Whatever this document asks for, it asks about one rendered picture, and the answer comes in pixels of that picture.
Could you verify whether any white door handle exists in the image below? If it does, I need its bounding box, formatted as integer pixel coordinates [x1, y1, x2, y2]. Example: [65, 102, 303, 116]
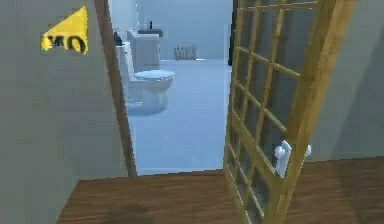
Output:
[273, 139, 313, 179]

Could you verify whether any white toilet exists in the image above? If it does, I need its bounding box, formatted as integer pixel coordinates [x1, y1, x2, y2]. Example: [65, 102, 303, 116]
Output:
[115, 41, 176, 114]

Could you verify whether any white bathroom cabinet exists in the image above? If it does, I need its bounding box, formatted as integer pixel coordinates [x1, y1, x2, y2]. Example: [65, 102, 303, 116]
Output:
[126, 29, 162, 72]

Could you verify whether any black bottle on toilet tank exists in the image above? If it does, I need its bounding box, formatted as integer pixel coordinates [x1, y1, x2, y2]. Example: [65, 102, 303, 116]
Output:
[113, 31, 124, 47]

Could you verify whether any yellow wall sign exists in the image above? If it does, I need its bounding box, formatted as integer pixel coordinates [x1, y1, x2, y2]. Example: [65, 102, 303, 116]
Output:
[40, 5, 90, 56]

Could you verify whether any yellow wooden lattice door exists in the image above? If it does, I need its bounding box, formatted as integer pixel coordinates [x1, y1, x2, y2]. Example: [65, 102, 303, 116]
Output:
[222, 0, 357, 224]

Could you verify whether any brown rack on floor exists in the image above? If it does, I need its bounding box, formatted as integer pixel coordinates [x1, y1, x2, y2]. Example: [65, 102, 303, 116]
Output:
[173, 45, 198, 62]

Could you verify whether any dark sink basin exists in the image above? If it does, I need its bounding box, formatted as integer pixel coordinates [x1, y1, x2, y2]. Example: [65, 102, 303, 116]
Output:
[137, 21, 164, 38]

